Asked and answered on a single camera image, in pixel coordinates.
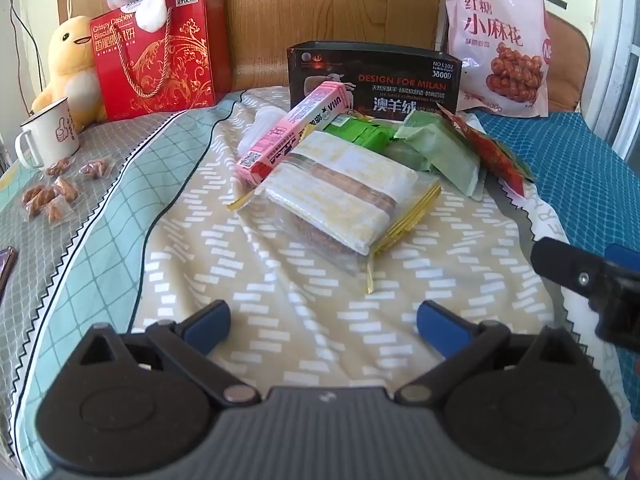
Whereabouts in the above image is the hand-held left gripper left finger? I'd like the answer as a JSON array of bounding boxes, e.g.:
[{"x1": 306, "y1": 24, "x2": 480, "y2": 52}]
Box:
[{"x1": 75, "y1": 300, "x2": 262, "y2": 409}]

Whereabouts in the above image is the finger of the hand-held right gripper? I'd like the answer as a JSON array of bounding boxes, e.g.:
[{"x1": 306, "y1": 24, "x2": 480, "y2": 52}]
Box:
[
  {"x1": 530, "y1": 236, "x2": 640, "y2": 352},
  {"x1": 606, "y1": 244, "x2": 640, "y2": 274}
]

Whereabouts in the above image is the dark smartphone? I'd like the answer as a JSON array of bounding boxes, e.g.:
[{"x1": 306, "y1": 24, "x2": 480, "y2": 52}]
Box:
[{"x1": 0, "y1": 247, "x2": 19, "y2": 297}]

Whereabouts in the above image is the white window frame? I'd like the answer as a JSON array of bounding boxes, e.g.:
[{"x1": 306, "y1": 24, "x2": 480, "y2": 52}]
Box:
[{"x1": 582, "y1": 0, "x2": 640, "y2": 161}]

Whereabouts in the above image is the white wrapper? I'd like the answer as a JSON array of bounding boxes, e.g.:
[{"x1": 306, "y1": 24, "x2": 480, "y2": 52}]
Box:
[{"x1": 237, "y1": 106, "x2": 288, "y2": 157}]

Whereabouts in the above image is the wooden headboard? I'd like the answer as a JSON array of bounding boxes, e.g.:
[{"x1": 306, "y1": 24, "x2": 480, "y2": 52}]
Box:
[{"x1": 20, "y1": 0, "x2": 451, "y2": 111}]

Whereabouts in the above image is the clear sandwich cracker packet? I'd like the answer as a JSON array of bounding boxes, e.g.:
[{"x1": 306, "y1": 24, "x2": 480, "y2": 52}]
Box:
[{"x1": 235, "y1": 130, "x2": 441, "y2": 276}]

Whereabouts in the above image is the pink long snack box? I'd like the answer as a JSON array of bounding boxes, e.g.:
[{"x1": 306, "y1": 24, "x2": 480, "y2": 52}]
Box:
[{"x1": 235, "y1": 81, "x2": 357, "y2": 187}]

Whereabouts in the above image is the large pink snack bag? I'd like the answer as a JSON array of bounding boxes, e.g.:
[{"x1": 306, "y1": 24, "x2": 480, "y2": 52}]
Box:
[{"x1": 437, "y1": 0, "x2": 553, "y2": 118}]

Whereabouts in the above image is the pile of wrapped twist snacks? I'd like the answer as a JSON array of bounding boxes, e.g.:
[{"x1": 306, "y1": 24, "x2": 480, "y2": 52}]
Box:
[{"x1": 19, "y1": 155, "x2": 117, "y2": 228}]

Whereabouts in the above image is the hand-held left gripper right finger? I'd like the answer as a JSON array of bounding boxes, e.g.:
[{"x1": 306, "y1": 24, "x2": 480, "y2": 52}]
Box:
[{"x1": 394, "y1": 301, "x2": 589, "y2": 406}]

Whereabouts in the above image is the light green snack pouch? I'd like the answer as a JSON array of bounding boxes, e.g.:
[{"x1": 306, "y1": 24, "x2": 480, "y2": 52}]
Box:
[{"x1": 390, "y1": 110, "x2": 485, "y2": 202}]

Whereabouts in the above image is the yellow-edged clear snack packet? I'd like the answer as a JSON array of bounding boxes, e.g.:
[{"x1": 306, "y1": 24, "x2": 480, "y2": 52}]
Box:
[{"x1": 227, "y1": 180, "x2": 442, "y2": 296}]

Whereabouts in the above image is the red gift box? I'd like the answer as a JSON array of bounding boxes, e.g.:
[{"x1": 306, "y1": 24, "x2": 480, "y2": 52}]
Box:
[{"x1": 89, "y1": 0, "x2": 226, "y2": 122}]

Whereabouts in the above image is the red snack packet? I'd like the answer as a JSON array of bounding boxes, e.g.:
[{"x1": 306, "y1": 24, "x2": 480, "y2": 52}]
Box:
[{"x1": 440, "y1": 110, "x2": 536, "y2": 198}]

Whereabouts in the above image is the black printed tin box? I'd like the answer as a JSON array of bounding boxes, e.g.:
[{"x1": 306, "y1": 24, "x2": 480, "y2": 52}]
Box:
[{"x1": 286, "y1": 40, "x2": 463, "y2": 123}]

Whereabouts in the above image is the blue patterned mat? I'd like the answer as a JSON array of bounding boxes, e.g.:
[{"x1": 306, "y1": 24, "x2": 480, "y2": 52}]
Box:
[{"x1": 472, "y1": 110, "x2": 640, "y2": 411}]

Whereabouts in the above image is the yellow duck plush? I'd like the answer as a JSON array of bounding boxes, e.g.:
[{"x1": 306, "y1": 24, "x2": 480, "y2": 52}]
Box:
[{"x1": 31, "y1": 14, "x2": 108, "y2": 126}]

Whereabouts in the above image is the white enamel mug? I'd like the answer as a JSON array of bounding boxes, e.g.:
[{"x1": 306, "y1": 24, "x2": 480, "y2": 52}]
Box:
[{"x1": 14, "y1": 96, "x2": 81, "y2": 171}]

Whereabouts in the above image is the brown cushion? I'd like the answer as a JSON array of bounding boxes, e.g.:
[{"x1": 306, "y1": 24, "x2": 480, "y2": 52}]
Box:
[{"x1": 542, "y1": 10, "x2": 593, "y2": 116}]

